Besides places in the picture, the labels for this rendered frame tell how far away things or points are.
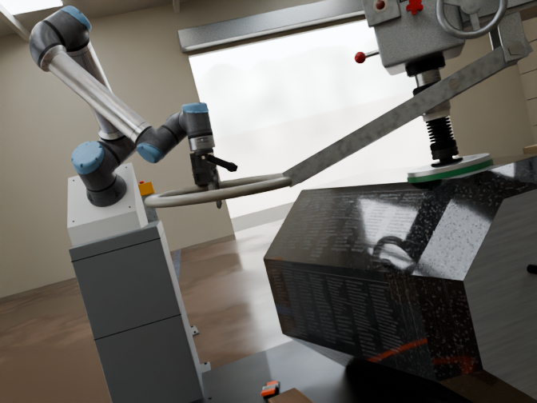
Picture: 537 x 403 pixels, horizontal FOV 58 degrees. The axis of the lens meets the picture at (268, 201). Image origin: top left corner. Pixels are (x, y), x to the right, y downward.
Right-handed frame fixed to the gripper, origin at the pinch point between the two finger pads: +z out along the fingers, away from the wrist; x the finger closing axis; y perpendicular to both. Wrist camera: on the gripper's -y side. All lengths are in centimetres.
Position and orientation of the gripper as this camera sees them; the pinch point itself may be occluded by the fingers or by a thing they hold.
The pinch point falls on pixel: (220, 204)
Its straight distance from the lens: 175.4
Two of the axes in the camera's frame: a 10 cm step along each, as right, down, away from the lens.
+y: -9.6, 2.0, -1.8
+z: 1.8, 9.8, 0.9
